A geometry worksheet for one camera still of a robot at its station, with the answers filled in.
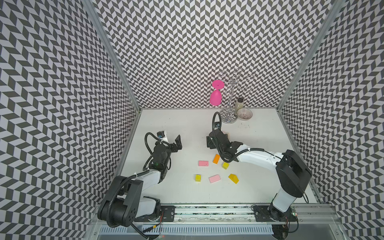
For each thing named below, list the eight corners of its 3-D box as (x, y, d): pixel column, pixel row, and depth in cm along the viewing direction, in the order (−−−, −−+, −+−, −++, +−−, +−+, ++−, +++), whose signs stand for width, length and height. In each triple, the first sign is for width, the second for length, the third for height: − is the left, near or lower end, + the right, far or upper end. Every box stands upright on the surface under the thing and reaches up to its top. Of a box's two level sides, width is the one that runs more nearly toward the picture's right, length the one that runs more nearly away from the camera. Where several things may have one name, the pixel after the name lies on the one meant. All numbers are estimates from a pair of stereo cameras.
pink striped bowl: (238, 120, 111) (239, 117, 108) (236, 111, 117) (237, 108, 114) (252, 120, 111) (253, 117, 108) (249, 111, 117) (250, 108, 114)
